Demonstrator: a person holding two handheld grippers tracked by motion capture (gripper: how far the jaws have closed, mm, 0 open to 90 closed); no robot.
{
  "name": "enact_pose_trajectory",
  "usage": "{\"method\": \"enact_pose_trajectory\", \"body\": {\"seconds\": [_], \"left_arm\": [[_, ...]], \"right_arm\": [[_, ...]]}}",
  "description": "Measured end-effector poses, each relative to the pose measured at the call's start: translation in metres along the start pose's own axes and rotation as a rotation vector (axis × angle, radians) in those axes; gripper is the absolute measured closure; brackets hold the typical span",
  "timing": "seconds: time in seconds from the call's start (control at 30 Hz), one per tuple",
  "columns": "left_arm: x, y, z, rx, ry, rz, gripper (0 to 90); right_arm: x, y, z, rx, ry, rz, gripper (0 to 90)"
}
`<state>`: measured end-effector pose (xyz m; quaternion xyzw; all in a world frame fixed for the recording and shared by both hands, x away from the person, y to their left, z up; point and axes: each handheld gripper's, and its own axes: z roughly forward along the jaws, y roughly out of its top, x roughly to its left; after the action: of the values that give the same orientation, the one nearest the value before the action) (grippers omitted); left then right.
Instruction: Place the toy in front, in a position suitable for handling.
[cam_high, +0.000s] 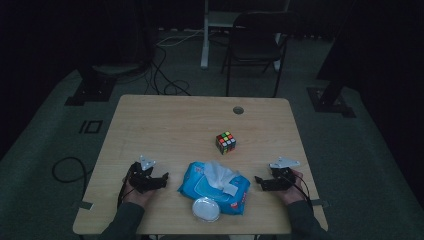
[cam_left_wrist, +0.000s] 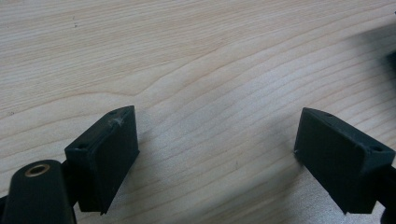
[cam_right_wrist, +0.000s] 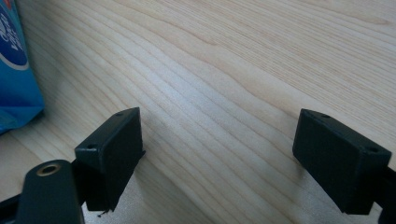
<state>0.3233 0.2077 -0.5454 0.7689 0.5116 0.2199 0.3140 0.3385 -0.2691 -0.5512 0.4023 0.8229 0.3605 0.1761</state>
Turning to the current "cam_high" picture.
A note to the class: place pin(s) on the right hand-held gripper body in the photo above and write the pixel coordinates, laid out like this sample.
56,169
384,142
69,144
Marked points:
281,178

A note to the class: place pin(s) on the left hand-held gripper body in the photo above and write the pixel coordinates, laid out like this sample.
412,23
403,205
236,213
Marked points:
146,181

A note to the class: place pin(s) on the white wet wipe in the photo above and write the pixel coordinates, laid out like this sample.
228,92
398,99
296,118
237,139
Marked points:
220,175

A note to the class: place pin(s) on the blue wet wipes pack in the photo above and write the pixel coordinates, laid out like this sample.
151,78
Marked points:
213,191

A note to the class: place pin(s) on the multicoloured puzzle cube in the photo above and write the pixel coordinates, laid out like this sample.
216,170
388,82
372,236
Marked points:
225,142

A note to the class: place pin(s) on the person's left hand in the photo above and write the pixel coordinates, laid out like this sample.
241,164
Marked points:
138,197

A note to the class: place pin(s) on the person's right hand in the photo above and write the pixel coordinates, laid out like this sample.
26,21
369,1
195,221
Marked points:
293,193

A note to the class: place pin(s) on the grey tape piece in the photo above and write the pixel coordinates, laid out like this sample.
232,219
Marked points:
319,203

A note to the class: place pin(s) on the black stand base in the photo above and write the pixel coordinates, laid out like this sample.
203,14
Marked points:
330,100
91,90

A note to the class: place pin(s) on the black folding chair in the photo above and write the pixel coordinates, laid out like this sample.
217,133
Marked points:
256,43

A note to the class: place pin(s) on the white desk frame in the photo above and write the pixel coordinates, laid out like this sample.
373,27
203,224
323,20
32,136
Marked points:
206,33

